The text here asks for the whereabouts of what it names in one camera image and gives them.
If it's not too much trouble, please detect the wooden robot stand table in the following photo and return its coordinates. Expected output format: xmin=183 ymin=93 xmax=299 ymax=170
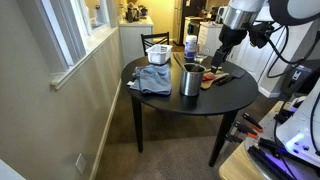
xmin=218 ymin=99 xmax=320 ymax=180

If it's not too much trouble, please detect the white framed window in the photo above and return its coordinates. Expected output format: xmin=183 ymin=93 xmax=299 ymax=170
xmin=39 ymin=0 xmax=120 ymax=92

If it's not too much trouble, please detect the white kitchen cabinet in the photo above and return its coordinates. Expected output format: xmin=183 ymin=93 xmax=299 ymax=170
xmin=197 ymin=21 xmax=234 ymax=58

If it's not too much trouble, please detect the black refrigerator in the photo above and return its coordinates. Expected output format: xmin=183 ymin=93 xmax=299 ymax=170
xmin=179 ymin=0 xmax=208 ymax=46

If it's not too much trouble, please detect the round black table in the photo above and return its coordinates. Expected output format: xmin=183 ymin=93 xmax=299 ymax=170
xmin=120 ymin=52 xmax=259 ymax=168

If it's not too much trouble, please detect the black spatula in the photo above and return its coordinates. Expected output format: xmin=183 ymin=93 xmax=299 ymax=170
xmin=215 ymin=68 xmax=248 ymax=87

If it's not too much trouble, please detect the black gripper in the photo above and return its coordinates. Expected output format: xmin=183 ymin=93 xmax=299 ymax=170
xmin=210 ymin=24 xmax=249 ymax=74

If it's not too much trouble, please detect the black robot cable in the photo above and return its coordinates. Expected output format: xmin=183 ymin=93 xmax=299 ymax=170
xmin=265 ymin=23 xmax=320 ymax=80

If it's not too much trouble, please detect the small black clamp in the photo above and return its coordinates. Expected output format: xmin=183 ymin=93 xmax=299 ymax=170
xmin=224 ymin=133 xmax=244 ymax=145

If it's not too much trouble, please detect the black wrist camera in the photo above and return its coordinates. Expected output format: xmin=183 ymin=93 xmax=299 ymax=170
xmin=248 ymin=21 xmax=275 ymax=49

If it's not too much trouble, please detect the thick wooden spoon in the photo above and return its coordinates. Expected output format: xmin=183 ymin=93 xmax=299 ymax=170
xmin=204 ymin=65 xmax=224 ymax=74

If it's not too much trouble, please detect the wide wooden spatula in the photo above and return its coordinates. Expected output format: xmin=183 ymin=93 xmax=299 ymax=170
xmin=200 ymin=72 xmax=230 ymax=90

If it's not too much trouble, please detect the black dining chair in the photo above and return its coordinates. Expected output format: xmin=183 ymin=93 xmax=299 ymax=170
xmin=140 ymin=31 xmax=170 ymax=56

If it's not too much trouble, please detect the silver metal bowl cup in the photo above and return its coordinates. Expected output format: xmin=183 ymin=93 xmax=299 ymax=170
xmin=179 ymin=62 xmax=207 ymax=98

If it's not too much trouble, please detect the black coffee maker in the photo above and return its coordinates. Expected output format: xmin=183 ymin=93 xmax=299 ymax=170
xmin=125 ymin=3 xmax=142 ymax=24

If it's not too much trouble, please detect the wooden utensil in cup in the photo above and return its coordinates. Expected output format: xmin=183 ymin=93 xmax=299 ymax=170
xmin=172 ymin=52 xmax=186 ymax=71

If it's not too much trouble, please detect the white counter cabinet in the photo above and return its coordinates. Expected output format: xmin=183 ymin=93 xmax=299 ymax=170
xmin=118 ymin=15 xmax=155 ymax=67

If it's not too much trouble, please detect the clear glass mug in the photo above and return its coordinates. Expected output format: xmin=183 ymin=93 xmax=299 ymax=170
xmin=194 ymin=44 xmax=211 ymax=64

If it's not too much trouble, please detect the white wall outlet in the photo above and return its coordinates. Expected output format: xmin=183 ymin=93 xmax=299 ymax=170
xmin=75 ymin=152 xmax=87 ymax=175

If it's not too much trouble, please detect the blue cloth towel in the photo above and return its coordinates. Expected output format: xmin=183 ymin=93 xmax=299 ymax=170
xmin=126 ymin=63 xmax=173 ymax=97

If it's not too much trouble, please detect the black orange clamp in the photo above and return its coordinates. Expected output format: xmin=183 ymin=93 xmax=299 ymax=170
xmin=233 ymin=121 xmax=260 ymax=140
xmin=241 ymin=112 xmax=264 ymax=134

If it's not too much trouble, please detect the white plastic basket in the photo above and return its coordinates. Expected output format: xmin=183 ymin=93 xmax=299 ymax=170
xmin=145 ymin=43 xmax=174 ymax=66

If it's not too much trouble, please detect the red silicone spatula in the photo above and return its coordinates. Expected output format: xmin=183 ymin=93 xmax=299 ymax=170
xmin=202 ymin=73 xmax=218 ymax=82

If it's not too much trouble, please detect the black control box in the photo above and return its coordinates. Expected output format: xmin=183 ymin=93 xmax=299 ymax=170
xmin=281 ymin=59 xmax=320 ymax=98

